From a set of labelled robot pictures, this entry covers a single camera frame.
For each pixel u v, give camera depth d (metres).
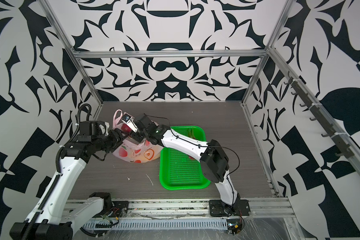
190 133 0.94
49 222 0.38
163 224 0.71
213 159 0.48
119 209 0.72
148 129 0.61
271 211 0.76
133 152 0.81
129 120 0.68
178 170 0.87
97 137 0.61
